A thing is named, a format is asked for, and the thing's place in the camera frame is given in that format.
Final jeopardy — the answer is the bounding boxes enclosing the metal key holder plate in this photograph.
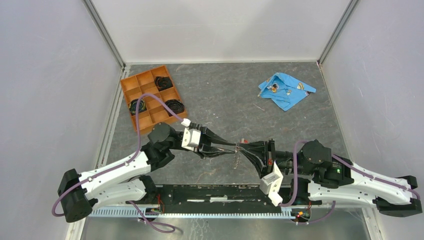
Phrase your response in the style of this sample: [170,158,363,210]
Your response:
[232,145,240,170]

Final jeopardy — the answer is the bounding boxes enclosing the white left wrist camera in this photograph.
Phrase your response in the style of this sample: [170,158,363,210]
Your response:
[181,118,201,152]

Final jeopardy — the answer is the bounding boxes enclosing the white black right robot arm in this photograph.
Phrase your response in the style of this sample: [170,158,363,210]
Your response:
[236,140,423,218]

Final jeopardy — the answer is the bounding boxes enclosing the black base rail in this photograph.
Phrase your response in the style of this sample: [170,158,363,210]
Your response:
[125,183,322,215]

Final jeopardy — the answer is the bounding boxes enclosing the black green coiled item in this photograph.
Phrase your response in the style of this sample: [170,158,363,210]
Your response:
[128,99,147,116]

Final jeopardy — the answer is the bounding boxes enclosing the black coiled item right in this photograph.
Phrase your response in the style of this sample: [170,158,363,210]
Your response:
[165,99,185,115]

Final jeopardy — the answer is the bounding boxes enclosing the orange compartment tray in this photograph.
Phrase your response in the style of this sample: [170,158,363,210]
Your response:
[120,65,188,134]

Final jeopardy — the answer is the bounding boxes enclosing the blue patterned cloth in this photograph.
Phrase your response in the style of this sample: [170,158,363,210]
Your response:
[258,72,316,112]

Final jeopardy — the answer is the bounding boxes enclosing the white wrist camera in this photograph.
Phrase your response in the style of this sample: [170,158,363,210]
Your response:
[259,162,284,207]
[181,118,201,152]

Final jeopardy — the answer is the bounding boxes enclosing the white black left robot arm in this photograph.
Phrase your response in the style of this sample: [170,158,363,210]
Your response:
[51,122,235,223]

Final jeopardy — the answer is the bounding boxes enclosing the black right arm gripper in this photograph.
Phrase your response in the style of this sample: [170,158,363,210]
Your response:
[235,138,313,179]

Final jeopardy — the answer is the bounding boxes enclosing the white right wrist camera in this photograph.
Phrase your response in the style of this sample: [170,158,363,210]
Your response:
[259,162,284,207]

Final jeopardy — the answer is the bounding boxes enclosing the black coiled item top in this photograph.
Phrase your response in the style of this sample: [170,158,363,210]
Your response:
[154,76,173,92]

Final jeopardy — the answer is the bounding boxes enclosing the silver toothed front rail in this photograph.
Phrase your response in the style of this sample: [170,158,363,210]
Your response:
[89,205,298,220]

